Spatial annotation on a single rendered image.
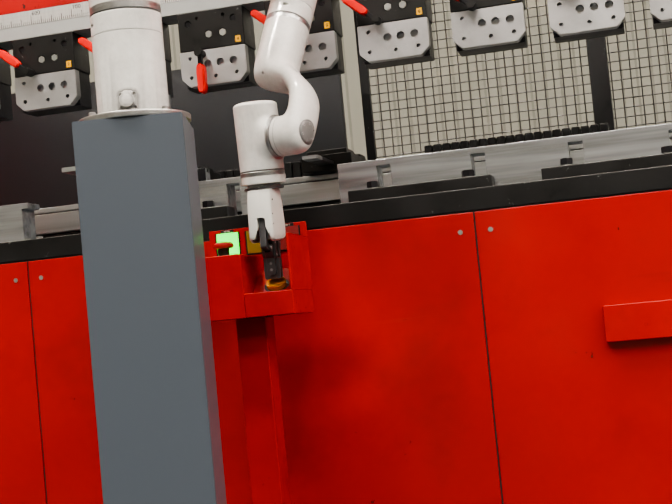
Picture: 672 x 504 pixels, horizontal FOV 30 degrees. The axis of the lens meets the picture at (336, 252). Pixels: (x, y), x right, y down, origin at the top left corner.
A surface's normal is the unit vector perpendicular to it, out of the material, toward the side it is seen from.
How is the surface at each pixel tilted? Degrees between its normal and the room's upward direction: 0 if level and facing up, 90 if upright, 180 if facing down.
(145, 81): 90
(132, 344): 90
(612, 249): 90
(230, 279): 90
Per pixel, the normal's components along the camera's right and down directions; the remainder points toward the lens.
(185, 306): 0.00, -0.05
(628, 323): -0.24, -0.03
